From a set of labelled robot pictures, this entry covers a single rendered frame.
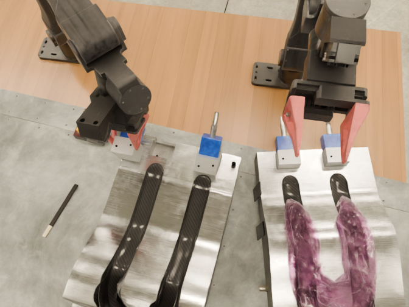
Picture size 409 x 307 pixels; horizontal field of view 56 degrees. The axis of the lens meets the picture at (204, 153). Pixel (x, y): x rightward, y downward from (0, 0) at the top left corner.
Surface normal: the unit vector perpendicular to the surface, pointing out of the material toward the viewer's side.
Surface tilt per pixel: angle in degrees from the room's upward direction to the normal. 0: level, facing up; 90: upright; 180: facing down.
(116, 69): 18
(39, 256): 0
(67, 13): 14
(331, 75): 1
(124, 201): 3
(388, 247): 8
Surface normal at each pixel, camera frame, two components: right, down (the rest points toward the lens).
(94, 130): -0.27, 0.68
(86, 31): 0.12, -0.18
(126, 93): 0.55, 0.58
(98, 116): -0.01, -0.70
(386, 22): -0.03, -0.37
